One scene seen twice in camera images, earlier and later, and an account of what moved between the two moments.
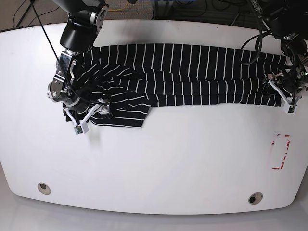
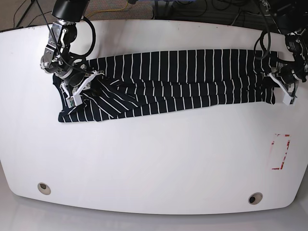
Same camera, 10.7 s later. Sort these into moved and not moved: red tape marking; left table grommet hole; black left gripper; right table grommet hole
Moved: black left gripper
Not moved: red tape marking; left table grommet hole; right table grommet hole
